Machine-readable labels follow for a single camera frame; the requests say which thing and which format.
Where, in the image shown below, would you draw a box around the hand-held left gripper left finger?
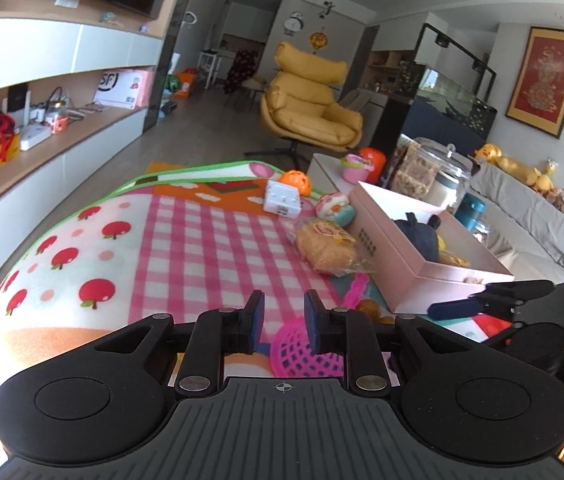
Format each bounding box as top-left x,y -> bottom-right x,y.
94,290 -> 267,400

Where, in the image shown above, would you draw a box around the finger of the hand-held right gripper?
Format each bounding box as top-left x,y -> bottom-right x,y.
482,279 -> 557,307
428,295 -> 519,322

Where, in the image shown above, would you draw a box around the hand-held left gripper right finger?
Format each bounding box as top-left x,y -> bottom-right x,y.
303,290 -> 468,398

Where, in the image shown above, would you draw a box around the magenta plastic basket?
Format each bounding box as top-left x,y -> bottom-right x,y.
269,322 -> 346,377

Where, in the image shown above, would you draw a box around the pink cardboard box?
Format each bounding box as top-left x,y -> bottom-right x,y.
349,181 -> 516,315

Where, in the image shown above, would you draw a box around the pink plastic toy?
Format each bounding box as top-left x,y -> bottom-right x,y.
343,275 -> 371,309

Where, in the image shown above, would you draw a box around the small brown toy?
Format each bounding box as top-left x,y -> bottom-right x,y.
355,299 -> 395,324

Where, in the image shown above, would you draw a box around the toy bread bun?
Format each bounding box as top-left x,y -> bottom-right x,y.
295,217 -> 373,277

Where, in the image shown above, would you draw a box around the pink teal donut toy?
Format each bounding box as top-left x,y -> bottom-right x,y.
315,192 -> 357,229

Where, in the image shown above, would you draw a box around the white cube toy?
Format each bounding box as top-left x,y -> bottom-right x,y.
263,180 -> 304,217

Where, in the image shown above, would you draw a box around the orange perforated ball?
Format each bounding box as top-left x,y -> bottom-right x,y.
278,170 -> 311,196

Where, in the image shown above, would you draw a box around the yellow toy in box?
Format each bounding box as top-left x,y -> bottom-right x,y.
437,235 -> 471,267

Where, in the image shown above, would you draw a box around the grey sofa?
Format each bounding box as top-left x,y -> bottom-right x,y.
467,162 -> 564,274

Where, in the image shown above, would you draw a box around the black plush toy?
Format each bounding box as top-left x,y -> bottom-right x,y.
394,212 -> 444,262

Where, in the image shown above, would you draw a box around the small plush toys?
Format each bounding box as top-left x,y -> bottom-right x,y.
534,158 -> 564,212

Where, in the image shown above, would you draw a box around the teal thermos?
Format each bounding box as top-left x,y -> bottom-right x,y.
454,192 -> 488,231

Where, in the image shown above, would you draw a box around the colourful printed blanket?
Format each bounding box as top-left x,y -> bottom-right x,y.
0,160 -> 513,411

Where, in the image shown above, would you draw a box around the yellow plush duck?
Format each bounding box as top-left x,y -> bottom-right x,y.
474,143 -> 544,187

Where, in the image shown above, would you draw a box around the clear snack bag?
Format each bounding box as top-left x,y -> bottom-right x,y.
381,135 -> 438,197

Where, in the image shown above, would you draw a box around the large glass jar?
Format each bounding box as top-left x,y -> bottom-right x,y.
414,143 -> 474,211

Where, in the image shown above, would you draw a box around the pink toy cup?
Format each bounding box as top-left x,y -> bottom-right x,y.
340,155 -> 371,184

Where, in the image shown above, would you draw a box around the orange pumpkin bucket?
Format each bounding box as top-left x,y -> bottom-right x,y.
357,147 -> 387,185

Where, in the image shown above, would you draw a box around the large red framed painting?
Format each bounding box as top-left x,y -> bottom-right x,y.
505,26 -> 564,139

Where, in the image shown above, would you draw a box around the yellow armchair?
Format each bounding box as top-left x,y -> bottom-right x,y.
245,41 -> 364,162

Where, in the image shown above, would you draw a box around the black fish tank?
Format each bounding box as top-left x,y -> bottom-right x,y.
393,22 -> 498,142

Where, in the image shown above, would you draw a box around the grey chair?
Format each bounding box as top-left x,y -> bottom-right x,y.
339,87 -> 388,121

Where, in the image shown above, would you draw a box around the orange box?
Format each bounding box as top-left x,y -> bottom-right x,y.
177,71 -> 198,99

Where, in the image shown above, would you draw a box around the dark dotted blanket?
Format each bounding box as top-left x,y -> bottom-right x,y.
223,49 -> 259,95

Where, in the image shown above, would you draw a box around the wooden kitchen shelf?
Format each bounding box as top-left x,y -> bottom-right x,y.
367,50 -> 403,94

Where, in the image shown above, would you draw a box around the pink box on shelf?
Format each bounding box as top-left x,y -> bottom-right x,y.
129,70 -> 155,106

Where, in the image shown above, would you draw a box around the white stool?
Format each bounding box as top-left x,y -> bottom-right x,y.
198,50 -> 223,90

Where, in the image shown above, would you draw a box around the white printed parcel box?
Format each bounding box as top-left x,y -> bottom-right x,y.
94,70 -> 143,110

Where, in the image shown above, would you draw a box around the glass jar orange label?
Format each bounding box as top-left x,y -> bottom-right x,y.
44,101 -> 69,135

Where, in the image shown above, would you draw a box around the white router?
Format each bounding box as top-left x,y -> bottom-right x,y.
19,125 -> 53,152

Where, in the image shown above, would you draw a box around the red yellow toy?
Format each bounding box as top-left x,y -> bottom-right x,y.
0,112 -> 22,169

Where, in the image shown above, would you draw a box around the black router box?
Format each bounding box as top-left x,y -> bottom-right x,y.
8,83 -> 30,129

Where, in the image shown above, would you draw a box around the power strip with cables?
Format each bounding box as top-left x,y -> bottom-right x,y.
29,87 -> 95,124

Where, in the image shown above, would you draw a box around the white wooden wall cabinet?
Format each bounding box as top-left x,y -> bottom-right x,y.
0,0 -> 183,286

